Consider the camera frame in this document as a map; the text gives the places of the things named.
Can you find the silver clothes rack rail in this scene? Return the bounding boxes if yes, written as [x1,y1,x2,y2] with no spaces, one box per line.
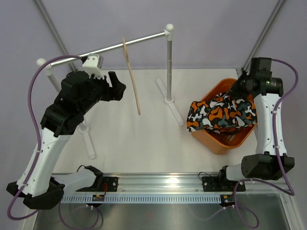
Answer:
[40,23,174,74]

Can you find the orange plastic basket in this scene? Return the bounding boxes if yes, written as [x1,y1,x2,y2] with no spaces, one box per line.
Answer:
[191,78,257,155]

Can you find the right rack post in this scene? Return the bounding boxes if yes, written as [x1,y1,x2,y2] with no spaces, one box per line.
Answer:
[166,41,172,101]

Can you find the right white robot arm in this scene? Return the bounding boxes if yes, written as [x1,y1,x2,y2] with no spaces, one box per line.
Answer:
[217,57,295,190]

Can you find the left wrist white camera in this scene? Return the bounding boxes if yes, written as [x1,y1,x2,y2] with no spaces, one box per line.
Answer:
[82,54,104,79]

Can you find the aluminium slotted rail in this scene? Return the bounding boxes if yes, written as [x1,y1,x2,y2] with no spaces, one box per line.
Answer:
[61,193,221,204]

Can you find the orange camouflage shorts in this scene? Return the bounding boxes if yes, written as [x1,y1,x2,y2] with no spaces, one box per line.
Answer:
[187,92,257,134]

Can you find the right rack foot base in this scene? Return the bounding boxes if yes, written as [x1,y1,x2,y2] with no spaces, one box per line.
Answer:
[156,78,184,126]

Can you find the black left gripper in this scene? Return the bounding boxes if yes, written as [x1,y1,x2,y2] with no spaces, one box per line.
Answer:
[78,70,126,115]

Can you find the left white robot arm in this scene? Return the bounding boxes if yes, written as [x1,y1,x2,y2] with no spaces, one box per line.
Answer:
[6,71,126,210]

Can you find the beige wooden hanger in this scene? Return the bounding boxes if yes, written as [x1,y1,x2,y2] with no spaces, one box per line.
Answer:
[122,37,141,115]

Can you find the rack post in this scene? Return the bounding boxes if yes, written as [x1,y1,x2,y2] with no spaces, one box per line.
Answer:
[47,73,61,92]
[166,41,172,101]

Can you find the left rack post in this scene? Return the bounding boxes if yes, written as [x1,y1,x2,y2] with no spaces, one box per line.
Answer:
[47,73,61,92]

